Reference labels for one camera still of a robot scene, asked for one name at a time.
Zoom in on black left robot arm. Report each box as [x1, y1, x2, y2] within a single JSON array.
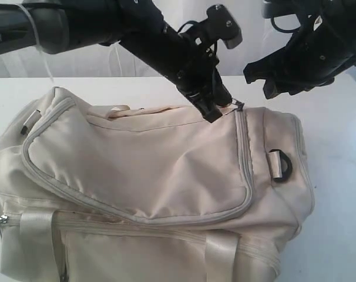
[[0, 1, 231, 122]]

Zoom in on metal zipper pull ring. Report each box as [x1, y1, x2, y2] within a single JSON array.
[[229, 98, 246, 114]]

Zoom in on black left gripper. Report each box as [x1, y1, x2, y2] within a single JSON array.
[[130, 18, 233, 122]]

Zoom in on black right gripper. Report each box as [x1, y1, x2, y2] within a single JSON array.
[[243, 17, 356, 100]]

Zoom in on cream fabric duffel bag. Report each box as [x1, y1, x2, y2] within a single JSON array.
[[0, 88, 314, 281]]

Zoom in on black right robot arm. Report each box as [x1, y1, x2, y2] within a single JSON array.
[[243, 1, 356, 99]]

